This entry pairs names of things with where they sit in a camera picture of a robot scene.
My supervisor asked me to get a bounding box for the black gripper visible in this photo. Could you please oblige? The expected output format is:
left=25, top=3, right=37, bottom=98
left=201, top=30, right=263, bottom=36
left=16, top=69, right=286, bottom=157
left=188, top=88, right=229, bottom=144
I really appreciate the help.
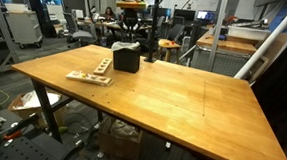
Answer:
left=120, top=8, right=143, bottom=33

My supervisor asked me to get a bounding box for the black pegboard panel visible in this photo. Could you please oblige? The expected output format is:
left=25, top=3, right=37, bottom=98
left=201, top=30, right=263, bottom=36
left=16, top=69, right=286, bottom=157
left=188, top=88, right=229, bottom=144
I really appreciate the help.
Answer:
left=0, top=129, right=81, bottom=160

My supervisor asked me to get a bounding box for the lit computer monitor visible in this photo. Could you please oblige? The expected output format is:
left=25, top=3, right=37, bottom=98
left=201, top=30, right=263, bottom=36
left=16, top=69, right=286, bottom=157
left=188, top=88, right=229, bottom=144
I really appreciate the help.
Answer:
left=195, top=9, right=217, bottom=22

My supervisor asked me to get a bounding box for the white plastic bin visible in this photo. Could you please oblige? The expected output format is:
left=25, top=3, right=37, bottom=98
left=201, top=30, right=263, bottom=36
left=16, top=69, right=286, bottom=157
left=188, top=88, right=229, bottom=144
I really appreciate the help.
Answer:
left=226, top=24, right=272, bottom=42

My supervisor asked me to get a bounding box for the white cabinet on wheels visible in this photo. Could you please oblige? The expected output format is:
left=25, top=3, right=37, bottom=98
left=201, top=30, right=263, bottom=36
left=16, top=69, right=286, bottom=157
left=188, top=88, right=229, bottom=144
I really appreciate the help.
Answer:
left=1, top=2, right=46, bottom=50

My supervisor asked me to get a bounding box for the seated person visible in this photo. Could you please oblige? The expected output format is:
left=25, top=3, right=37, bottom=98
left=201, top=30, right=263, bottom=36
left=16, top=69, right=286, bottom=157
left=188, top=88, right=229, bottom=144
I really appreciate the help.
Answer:
left=101, top=5, right=120, bottom=23

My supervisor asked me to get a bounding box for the cardboard box with white bag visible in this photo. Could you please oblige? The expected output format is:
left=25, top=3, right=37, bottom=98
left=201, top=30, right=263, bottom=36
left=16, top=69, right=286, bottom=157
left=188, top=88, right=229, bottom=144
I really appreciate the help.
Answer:
left=6, top=89, right=69, bottom=129

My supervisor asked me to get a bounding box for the wooden puzzle board with pieces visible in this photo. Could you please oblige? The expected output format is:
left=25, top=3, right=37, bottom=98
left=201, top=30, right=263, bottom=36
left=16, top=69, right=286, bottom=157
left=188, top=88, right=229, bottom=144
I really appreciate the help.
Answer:
left=64, top=69, right=114, bottom=88

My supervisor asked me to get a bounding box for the orange handled tool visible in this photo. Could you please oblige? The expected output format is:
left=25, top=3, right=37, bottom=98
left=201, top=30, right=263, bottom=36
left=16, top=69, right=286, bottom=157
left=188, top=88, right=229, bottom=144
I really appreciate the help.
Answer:
left=3, top=129, right=24, bottom=142

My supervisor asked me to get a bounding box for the round wooden stool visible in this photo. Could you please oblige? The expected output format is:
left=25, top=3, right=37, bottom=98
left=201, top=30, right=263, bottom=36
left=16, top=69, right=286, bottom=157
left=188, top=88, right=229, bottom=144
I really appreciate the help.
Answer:
left=157, top=38, right=183, bottom=64

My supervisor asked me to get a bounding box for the white diagonal pole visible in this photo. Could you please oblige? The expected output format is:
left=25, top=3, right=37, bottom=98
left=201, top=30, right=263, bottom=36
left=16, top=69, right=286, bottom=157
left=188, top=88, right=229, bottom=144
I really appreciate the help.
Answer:
left=233, top=0, right=287, bottom=83

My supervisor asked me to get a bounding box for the black vertical pole stand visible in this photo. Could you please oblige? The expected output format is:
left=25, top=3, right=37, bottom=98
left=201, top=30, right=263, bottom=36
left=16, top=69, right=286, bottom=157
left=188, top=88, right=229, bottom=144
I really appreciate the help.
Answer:
left=144, top=0, right=162, bottom=64

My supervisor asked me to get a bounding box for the black table leg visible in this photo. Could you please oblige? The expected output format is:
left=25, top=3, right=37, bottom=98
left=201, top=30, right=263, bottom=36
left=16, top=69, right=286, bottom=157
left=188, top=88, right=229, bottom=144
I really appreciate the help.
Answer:
left=28, top=79, right=67, bottom=143

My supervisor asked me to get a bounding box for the wooden board with triangle cutouts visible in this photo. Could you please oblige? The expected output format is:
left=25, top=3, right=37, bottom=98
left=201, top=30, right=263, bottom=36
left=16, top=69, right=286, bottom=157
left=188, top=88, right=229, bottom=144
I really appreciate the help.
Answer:
left=93, top=57, right=114, bottom=77

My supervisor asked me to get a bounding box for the grey office chair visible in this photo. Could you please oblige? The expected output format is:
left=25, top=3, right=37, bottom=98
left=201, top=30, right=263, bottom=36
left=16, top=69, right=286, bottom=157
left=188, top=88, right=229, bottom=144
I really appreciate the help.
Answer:
left=60, top=10, right=100, bottom=50

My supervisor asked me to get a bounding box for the black basket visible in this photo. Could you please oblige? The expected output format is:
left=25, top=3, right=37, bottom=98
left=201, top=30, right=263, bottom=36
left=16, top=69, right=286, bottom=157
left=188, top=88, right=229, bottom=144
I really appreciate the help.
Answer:
left=111, top=44, right=143, bottom=75

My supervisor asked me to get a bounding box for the white towel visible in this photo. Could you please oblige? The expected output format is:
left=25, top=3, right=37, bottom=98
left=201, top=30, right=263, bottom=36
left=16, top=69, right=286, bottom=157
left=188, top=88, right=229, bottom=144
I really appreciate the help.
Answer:
left=110, top=40, right=141, bottom=54

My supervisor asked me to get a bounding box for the orange green wrist mount plate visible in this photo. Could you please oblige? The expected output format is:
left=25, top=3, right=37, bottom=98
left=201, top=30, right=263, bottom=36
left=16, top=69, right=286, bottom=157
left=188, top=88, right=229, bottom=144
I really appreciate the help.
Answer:
left=115, top=0, right=148, bottom=11

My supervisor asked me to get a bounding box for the grey vertical pillar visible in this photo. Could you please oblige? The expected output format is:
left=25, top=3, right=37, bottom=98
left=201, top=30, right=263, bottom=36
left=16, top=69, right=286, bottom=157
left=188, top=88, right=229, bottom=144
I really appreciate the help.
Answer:
left=206, top=0, right=230, bottom=73

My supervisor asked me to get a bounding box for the brown cardboard box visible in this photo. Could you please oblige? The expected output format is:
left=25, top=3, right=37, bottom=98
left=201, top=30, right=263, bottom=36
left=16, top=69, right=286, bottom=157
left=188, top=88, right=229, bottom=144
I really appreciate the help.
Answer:
left=97, top=116, right=145, bottom=160

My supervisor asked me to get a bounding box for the wooden top workbench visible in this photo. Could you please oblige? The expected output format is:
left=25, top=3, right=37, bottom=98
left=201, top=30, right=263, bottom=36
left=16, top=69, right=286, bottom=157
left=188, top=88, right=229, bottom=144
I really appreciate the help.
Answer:
left=189, top=32, right=259, bottom=79

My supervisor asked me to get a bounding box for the dark office chair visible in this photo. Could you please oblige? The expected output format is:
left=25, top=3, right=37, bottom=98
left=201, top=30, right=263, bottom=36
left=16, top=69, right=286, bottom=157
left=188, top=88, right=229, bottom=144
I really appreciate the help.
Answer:
left=166, top=22, right=186, bottom=44

